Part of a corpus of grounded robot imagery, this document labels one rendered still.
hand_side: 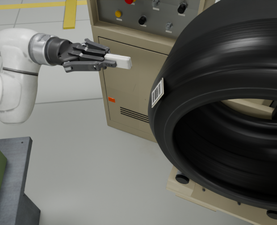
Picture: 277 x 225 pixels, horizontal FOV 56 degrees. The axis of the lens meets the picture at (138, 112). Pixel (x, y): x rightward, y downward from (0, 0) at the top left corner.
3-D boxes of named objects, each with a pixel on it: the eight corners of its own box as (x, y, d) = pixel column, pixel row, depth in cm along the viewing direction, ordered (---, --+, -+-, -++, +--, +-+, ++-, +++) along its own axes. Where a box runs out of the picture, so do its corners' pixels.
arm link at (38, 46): (43, 26, 76) (59, 28, 74) (54, 52, 83) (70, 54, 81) (23, 44, 71) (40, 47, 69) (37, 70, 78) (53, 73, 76)
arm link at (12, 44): (54, 35, 81) (48, 77, 83) (17, 30, 87) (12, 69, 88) (28, 25, 71) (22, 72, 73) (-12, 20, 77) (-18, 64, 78)
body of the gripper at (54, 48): (41, 49, 70) (69, 53, 66) (59, 31, 74) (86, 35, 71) (52, 70, 75) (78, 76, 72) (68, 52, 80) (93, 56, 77)
